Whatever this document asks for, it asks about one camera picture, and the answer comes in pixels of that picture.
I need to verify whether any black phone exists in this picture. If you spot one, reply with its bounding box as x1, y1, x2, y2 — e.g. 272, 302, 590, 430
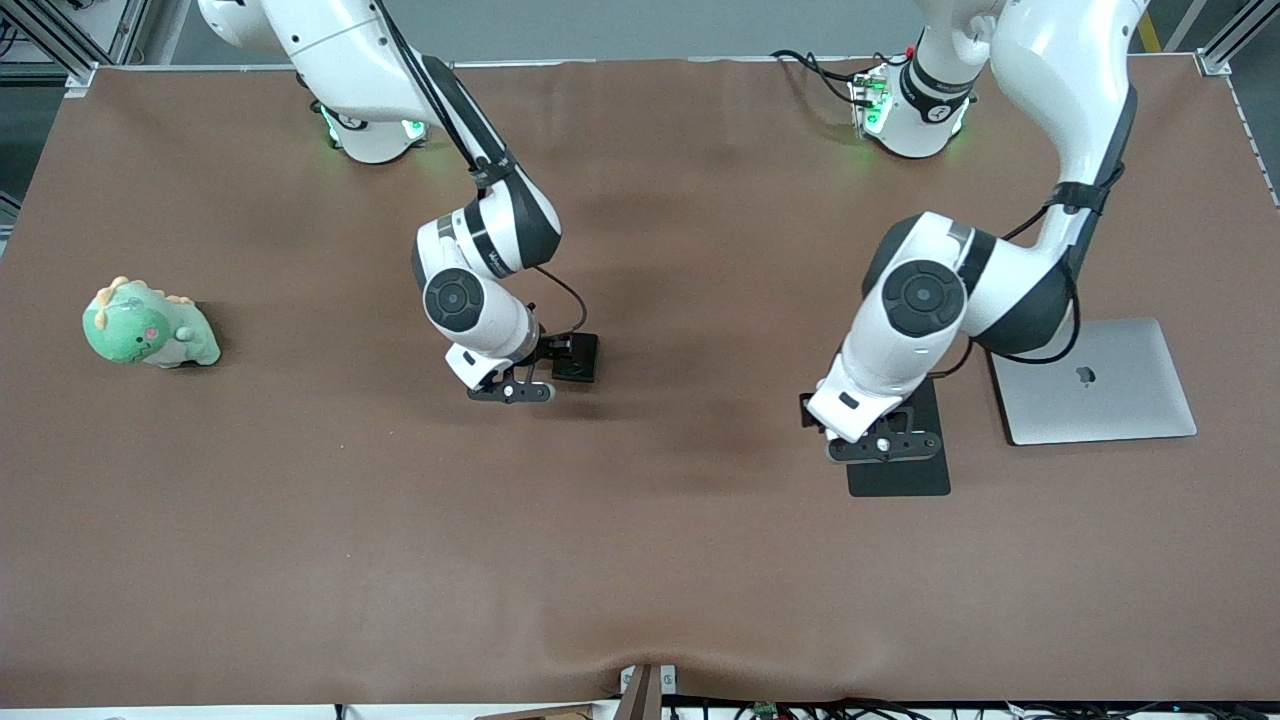
552, 333, 600, 384

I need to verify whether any black mouse pad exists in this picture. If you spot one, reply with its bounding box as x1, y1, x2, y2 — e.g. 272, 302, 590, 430
847, 375, 952, 498

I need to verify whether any brown table cover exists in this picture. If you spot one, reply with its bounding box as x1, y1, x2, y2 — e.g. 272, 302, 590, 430
0, 55, 1280, 707

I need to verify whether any silver laptop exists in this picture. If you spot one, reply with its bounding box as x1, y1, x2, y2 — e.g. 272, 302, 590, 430
990, 318, 1198, 447

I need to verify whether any green dinosaur plush toy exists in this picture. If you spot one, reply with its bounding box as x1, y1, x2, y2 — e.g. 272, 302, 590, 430
82, 276, 222, 369

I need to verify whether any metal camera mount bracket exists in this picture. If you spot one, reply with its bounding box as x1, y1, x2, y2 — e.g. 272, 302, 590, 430
618, 664, 678, 720

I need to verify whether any black base cable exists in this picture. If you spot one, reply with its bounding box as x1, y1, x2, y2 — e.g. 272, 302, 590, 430
770, 48, 871, 107

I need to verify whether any aluminium frame post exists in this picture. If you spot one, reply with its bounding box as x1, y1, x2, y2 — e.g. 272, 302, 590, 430
1195, 0, 1280, 77
0, 0, 151, 97

